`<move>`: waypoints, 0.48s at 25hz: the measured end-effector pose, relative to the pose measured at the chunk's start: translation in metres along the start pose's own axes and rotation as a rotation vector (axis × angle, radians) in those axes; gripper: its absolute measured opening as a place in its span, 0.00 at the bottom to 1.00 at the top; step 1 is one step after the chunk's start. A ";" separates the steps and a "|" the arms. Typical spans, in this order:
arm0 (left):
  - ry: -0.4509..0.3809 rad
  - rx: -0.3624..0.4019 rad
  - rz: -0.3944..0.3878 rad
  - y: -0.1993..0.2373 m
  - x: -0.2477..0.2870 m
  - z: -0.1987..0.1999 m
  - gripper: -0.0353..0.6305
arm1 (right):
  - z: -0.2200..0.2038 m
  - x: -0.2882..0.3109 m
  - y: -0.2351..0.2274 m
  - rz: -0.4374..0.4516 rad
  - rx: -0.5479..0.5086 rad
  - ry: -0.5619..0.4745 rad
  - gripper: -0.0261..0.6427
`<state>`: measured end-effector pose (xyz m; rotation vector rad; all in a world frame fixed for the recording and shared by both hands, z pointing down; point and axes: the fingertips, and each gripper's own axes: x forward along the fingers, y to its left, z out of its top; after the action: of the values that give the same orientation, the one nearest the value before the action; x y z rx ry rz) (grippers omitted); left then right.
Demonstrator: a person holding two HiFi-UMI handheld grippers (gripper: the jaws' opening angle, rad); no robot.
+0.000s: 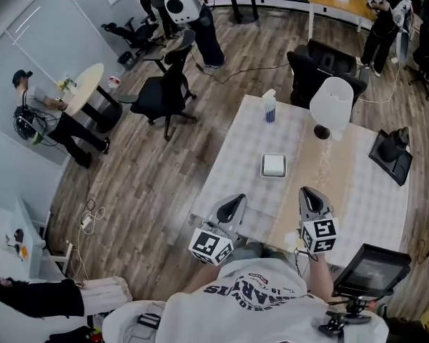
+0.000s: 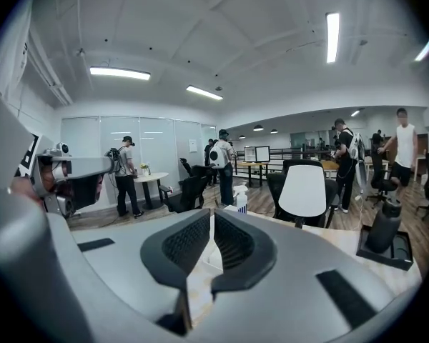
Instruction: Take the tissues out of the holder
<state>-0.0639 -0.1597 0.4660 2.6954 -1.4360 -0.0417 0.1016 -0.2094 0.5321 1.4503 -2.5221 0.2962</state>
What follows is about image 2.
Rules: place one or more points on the white paper notice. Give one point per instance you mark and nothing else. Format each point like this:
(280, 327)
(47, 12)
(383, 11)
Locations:
(192, 145)

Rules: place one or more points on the black metal railing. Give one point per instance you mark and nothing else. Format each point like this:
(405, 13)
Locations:
(293, 153)

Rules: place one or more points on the wooden table black legs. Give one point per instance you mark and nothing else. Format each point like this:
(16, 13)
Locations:
(252, 164)

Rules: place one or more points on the long ceiling light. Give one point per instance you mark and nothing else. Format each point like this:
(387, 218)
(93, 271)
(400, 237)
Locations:
(119, 73)
(204, 93)
(332, 38)
(424, 50)

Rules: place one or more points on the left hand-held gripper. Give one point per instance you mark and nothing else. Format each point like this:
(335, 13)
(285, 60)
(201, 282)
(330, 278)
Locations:
(53, 172)

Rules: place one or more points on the black water bottle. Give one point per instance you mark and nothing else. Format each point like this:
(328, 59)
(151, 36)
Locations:
(383, 227)

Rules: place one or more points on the white backpack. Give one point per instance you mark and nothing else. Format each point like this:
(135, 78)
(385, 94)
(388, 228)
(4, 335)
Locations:
(217, 154)
(355, 145)

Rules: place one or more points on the small flower vase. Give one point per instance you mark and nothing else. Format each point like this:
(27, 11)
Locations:
(145, 169)

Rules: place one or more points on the round white table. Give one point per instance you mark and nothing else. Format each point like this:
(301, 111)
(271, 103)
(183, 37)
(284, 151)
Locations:
(151, 178)

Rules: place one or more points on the white-backed office chair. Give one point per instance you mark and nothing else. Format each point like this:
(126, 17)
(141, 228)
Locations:
(302, 191)

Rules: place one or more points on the black-framed white panel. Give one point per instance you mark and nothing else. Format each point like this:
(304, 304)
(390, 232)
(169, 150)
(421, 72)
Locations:
(262, 153)
(249, 154)

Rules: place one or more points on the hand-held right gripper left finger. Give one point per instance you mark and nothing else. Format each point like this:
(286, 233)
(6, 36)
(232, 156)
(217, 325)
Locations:
(93, 281)

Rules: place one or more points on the person's left hand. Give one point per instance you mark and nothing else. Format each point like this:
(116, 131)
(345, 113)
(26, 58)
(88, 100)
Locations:
(23, 188)

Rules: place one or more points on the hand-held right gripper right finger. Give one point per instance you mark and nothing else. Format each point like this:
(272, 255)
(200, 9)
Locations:
(300, 298)

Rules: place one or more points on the white spray bottle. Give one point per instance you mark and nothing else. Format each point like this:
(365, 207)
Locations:
(241, 200)

